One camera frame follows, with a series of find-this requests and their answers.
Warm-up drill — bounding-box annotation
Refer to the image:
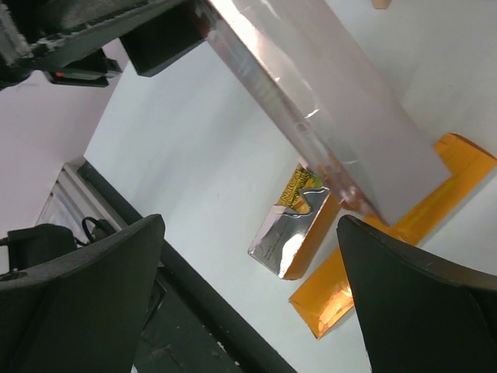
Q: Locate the silver yellow toothpaste box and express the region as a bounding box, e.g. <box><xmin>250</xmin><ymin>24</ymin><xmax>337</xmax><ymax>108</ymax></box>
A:
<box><xmin>248</xmin><ymin>161</ymin><xmax>341</xmax><ymax>281</ymax></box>

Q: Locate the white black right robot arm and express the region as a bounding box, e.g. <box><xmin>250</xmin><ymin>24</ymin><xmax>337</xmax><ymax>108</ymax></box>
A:
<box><xmin>1</xmin><ymin>214</ymin><xmax>496</xmax><ymax>372</ymax></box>

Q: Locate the aluminium frame rail right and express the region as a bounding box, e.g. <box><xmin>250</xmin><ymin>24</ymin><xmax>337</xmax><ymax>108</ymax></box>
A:
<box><xmin>35</xmin><ymin>156</ymin><xmax>127</xmax><ymax>242</ymax></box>

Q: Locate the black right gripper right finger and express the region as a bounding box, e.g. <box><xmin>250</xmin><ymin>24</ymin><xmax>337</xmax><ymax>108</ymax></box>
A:
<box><xmin>337</xmin><ymin>215</ymin><xmax>496</xmax><ymax>372</ymax></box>

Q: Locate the plain yellow toothpaste box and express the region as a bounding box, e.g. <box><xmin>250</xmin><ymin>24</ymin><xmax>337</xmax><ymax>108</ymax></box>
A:
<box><xmin>288</xmin><ymin>132</ymin><xmax>497</xmax><ymax>340</ymax></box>

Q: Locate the wooden two-tier shelf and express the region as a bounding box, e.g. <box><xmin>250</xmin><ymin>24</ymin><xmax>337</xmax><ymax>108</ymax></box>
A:
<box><xmin>371</xmin><ymin>0</ymin><xmax>391</xmax><ymax>10</ymax></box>

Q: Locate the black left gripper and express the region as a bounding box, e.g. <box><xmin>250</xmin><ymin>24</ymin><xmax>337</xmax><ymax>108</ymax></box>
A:
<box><xmin>1</xmin><ymin>1</ymin><xmax>203</xmax><ymax>90</ymax></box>

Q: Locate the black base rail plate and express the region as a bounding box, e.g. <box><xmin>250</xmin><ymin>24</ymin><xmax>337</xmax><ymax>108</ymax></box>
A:
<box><xmin>77</xmin><ymin>161</ymin><xmax>300</xmax><ymax>373</ymax></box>

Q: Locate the red 3D toothpaste box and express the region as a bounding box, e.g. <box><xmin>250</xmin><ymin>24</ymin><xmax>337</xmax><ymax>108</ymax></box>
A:
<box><xmin>191</xmin><ymin>1</ymin><xmax>450</xmax><ymax>225</ymax></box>

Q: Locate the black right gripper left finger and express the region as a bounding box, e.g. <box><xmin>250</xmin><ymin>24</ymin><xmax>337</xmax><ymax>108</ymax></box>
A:
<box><xmin>1</xmin><ymin>214</ymin><xmax>165</xmax><ymax>372</ymax></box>

